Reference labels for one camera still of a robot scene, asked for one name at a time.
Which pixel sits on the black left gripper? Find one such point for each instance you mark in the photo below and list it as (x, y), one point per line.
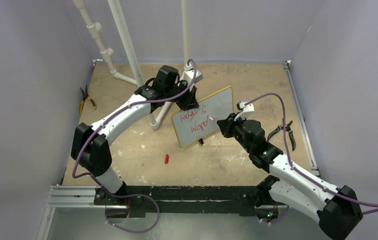
(190, 101)

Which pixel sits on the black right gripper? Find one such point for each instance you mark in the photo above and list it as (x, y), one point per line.
(226, 125)

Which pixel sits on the yellow-framed whiteboard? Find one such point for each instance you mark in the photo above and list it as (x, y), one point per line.
(193, 125)

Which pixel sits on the red marker cap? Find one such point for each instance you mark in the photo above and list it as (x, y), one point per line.
(166, 161)

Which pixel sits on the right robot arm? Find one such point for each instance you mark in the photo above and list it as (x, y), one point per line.
(334, 208)

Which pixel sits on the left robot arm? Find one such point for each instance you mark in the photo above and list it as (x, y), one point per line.
(91, 143)

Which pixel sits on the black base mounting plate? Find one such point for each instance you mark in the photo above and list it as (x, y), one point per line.
(140, 200)

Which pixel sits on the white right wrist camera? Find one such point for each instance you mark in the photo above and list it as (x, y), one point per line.
(245, 109)

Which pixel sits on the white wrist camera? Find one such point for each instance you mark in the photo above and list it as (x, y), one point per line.
(192, 75)
(245, 109)

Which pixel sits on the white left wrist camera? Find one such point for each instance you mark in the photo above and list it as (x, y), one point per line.
(192, 75)

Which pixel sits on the black-handled pliers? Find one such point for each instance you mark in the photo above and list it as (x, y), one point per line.
(286, 130)

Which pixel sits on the yellow-handled pliers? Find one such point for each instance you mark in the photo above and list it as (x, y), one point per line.
(86, 97)

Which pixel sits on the white PVC pipe frame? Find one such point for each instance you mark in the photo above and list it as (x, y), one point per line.
(106, 53)

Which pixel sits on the aluminium frame rail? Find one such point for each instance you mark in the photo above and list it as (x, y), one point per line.
(70, 213)

